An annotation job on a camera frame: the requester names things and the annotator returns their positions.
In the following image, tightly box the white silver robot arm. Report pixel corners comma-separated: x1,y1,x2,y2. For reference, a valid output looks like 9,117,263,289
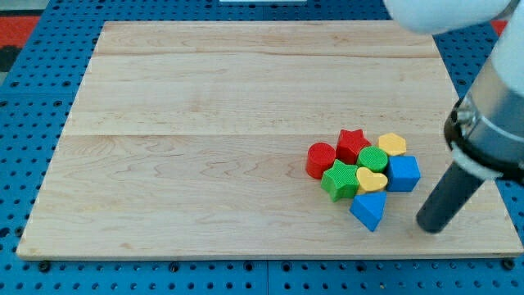
385,0,523,182

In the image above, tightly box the light wooden board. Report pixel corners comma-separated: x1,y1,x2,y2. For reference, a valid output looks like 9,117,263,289
16,20,523,261

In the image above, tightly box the red cylinder block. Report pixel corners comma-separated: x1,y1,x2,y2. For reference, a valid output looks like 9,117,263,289
305,142,336,179

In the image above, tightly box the green star block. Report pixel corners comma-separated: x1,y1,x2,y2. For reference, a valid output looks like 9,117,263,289
321,160,359,202

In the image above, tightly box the red star block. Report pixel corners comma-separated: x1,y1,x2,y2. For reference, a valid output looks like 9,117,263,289
336,129,371,165

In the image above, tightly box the green cylinder block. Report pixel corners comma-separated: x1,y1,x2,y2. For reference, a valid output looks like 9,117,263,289
356,146,389,173

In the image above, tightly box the yellow heart block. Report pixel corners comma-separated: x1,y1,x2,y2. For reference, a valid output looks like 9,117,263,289
356,167,388,194

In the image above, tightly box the blue triangle block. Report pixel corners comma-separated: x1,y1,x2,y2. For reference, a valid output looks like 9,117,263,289
349,191,387,232

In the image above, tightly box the yellow hexagon block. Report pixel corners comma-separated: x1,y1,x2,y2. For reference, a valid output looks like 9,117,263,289
377,133,407,157

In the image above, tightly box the blue cube block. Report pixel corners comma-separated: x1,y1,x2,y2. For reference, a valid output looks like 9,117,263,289
386,156,421,192

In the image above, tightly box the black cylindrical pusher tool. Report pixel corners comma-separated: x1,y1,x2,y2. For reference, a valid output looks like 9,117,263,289
416,162,484,234

